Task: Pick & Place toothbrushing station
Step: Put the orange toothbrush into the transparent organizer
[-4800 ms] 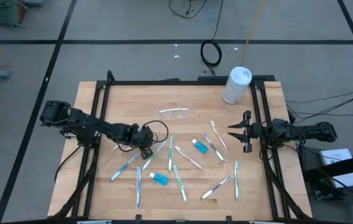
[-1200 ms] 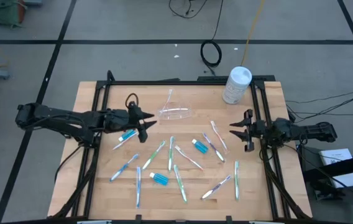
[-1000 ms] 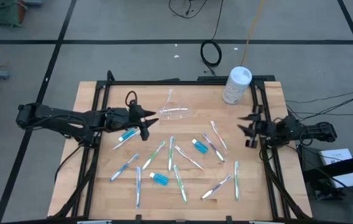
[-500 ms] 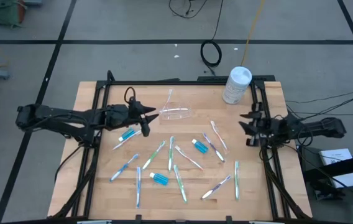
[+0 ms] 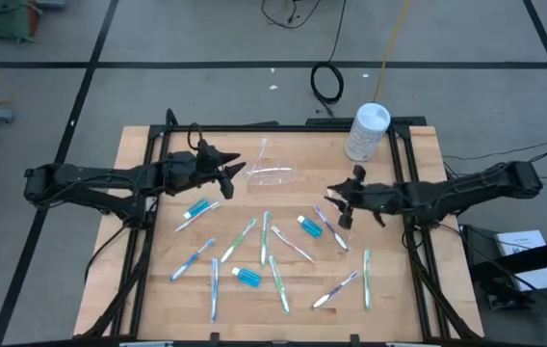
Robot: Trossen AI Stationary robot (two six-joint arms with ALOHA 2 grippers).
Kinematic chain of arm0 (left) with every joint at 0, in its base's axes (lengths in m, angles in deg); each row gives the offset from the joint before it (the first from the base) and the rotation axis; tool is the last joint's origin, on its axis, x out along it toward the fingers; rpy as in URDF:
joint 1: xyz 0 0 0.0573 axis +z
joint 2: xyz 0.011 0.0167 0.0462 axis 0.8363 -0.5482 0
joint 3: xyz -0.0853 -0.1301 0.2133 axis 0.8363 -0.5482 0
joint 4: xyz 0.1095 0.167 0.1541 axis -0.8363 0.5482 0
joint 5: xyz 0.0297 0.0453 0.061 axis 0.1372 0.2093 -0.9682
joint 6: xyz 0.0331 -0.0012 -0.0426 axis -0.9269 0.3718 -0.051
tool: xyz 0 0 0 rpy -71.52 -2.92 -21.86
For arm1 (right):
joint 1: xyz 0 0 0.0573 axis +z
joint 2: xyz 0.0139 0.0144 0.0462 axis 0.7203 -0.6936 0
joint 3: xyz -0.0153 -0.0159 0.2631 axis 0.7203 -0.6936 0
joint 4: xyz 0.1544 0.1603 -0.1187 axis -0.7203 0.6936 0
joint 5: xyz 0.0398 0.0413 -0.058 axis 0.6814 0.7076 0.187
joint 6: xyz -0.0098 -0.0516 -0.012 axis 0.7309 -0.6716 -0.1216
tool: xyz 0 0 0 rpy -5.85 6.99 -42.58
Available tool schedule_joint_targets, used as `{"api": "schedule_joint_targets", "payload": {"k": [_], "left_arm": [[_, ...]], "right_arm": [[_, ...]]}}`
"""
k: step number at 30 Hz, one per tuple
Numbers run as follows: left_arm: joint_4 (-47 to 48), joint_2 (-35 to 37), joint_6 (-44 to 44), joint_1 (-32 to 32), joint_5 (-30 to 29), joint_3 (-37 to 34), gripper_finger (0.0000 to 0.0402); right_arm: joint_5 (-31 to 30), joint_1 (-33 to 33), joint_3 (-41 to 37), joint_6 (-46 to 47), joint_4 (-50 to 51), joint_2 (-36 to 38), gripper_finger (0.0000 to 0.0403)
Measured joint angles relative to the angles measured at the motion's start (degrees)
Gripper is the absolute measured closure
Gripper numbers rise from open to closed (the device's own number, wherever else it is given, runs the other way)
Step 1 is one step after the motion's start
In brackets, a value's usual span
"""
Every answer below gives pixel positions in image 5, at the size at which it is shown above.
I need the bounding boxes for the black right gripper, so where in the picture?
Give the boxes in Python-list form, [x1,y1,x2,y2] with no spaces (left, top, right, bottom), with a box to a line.
[324,165,403,214]

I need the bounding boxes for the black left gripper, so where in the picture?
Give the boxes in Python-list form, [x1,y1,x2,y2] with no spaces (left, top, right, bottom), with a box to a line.
[162,139,247,197]

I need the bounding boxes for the blue mouthwash bottle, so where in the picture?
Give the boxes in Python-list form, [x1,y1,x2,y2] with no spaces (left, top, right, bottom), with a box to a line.
[296,214,325,239]
[183,198,211,221]
[231,266,263,289]

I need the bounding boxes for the white wipes canister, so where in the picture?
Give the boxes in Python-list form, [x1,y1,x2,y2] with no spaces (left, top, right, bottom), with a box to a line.
[343,101,392,163]

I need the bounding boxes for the white booklet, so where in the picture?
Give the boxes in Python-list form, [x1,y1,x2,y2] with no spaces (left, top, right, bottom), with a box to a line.
[493,229,547,293]

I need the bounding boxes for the black side stand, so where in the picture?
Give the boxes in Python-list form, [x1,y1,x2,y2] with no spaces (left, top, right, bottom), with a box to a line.
[460,224,547,347]

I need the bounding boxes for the green bag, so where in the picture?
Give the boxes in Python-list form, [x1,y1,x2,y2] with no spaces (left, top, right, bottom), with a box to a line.
[0,0,42,44]

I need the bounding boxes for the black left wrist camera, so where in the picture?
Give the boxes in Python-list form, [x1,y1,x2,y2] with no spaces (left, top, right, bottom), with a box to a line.
[218,171,235,200]

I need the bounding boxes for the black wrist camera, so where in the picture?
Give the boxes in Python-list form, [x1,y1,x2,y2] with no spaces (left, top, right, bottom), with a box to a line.
[218,171,235,200]
[337,204,355,230]

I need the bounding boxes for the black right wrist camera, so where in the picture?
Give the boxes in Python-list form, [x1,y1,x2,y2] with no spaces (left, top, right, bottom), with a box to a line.
[337,204,355,230]

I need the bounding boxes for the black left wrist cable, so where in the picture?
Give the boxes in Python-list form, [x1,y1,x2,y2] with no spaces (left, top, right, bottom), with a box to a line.
[186,122,205,150]

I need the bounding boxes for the coiled black cable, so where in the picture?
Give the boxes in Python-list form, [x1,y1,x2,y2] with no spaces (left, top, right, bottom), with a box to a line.
[309,0,348,119]

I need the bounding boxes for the looped black floor cable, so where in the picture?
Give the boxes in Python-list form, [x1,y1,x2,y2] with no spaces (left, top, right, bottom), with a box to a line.
[260,0,326,30]

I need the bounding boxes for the yellow hanging cable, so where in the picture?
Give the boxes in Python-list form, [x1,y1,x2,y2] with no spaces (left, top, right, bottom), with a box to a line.
[373,0,412,103]

